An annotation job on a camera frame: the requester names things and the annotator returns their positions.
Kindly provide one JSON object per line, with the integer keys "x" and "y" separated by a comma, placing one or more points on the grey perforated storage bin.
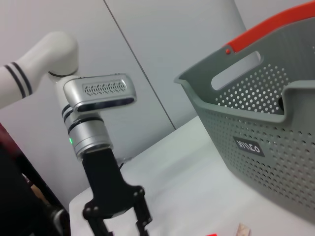
{"x": 258, "y": 127}

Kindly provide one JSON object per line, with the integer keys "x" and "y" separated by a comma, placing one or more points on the red sloped brick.
{"x": 211, "y": 234}

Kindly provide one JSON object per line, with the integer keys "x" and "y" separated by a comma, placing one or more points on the white oblong brick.
{"x": 243, "y": 229}

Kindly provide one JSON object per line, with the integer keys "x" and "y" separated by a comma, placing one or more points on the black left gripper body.
{"x": 105, "y": 177}

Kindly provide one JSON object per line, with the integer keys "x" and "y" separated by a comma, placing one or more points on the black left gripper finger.
{"x": 142, "y": 214}
{"x": 97, "y": 221}

